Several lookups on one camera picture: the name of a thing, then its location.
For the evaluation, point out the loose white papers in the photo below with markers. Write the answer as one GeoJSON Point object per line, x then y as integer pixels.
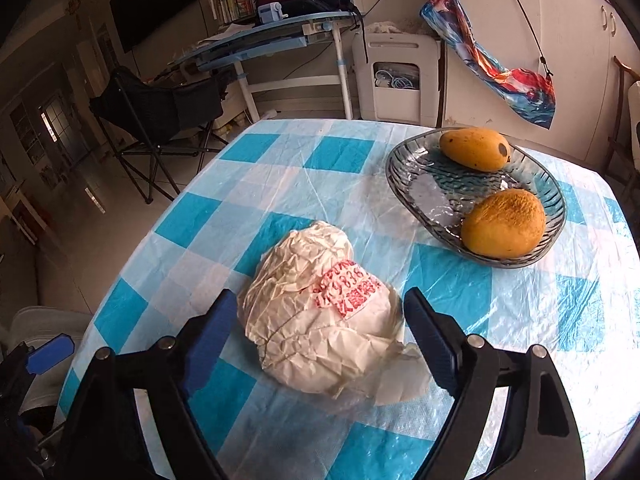
{"type": "Point", "coordinates": [217, 36]}

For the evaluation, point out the white cabinet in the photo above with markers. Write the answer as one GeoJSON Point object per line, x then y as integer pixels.
{"type": "Point", "coordinates": [575, 35]}

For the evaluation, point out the blue pencil sharpener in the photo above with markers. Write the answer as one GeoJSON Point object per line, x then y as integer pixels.
{"type": "Point", "coordinates": [270, 13]}

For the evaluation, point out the white plastic stool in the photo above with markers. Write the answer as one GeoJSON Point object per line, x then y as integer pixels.
{"type": "Point", "coordinates": [395, 50]}

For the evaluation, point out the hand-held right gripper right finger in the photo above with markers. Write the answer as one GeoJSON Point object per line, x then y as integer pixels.
{"type": "Point", "coordinates": [432, 345]}

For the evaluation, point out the wrinkled yellow mango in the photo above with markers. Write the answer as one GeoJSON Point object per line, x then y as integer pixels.
{"type": "Point", "coordinates": [502, 225]}

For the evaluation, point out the colourful printed cloth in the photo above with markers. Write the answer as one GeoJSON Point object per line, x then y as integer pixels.
{"type": "Point", "coordinates": [500, 75]}

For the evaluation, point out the glass fruit plate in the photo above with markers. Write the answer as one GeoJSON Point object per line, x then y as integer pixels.
{"type": "Point", "coordinates": [425, 195]}

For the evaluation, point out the wooden folding chair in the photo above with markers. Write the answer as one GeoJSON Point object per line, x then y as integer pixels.
{"type": "Point", "coordinates": [622, 115]}

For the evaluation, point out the black folding camp chair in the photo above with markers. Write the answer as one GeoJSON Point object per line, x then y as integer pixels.
{"type": "Point", "coordinates": [150, 105]}

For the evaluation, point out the glass panel door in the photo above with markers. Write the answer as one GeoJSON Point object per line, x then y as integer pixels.
{"type": "Point", "coordinates": [62, 132]}

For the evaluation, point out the black wall television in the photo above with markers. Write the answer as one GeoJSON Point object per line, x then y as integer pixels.
{"type": "Point", "coordinates": [155, 0]}

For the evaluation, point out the white rag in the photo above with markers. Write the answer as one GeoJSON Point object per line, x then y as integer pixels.
{"type": "Point", "coordinates": [381, 26]}

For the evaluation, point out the smooth spotted yellow mango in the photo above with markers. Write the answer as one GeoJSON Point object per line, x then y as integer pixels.
{"type": "Point", "coordinates": [472, 149]}

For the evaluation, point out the white paper wrapper red print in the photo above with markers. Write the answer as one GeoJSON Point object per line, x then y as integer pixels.
{"type": "Point", "coordinates": [310, 330]}

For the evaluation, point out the blue checked tablecloth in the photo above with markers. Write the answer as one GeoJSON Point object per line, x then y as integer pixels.
{"type": "Point", "coordinates": [350, 180]}

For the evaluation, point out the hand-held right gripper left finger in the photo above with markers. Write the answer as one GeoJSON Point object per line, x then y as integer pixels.
{"type": "Point", "coordinates": [212, 340]}

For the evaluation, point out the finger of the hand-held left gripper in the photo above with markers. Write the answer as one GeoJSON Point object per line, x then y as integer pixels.
{"type": "Point", "coordinates": [50, 352]}

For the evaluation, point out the blue study desk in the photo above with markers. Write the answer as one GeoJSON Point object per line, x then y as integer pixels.
{"type": "Point", "coordinates": [270, 37]}

